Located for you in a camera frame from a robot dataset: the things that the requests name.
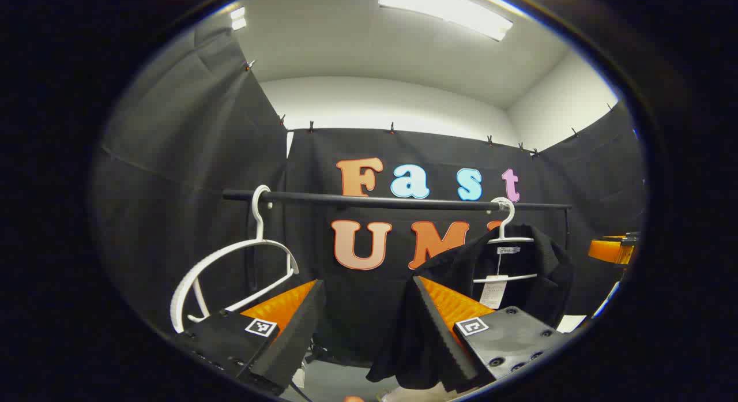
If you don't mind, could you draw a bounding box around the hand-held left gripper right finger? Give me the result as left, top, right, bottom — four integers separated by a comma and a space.
411, 275, 570, 394

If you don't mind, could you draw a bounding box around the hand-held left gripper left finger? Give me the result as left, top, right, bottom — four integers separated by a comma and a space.
172, 279, 327, 397

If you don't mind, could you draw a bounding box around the black knit garment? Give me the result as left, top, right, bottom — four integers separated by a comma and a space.
366, 223, 576, 391

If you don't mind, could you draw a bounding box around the white plastic clothes hanger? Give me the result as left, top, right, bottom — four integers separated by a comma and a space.
473, 197, 538, 284
170, 185, 300, 333

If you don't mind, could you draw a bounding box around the black backdrop cloth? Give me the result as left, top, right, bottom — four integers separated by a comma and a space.
92, 16, 649, 368

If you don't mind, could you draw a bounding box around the row of small black clips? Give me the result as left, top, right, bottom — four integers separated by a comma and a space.
242, 59, 615, 160

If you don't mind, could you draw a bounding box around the long ceiling light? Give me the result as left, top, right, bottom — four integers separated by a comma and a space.
379, 0, 514, 42

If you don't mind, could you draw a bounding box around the black clothes rail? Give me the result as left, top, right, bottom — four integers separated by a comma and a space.
223, 190, 573, 253

